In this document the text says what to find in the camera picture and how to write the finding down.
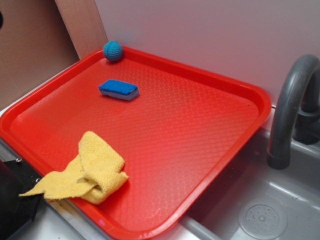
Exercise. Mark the blue crocheted ball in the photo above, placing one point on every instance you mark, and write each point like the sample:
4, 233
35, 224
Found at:
113, 51

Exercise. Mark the red plastic tray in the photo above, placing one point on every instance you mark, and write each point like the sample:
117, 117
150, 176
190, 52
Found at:
182, 130

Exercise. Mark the blue sponge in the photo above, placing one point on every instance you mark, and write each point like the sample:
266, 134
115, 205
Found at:
119, 90

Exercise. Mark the yellow cloth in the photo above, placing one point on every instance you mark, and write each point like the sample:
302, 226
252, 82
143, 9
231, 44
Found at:
94, 174

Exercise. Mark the grey plastic sink basin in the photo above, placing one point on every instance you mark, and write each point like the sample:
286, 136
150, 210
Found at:
249, 200

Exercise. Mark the wooden board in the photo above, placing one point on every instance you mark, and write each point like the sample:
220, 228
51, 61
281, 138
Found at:
84, 25

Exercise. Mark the grey toy faucet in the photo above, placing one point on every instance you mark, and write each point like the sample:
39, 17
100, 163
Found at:
297, 113

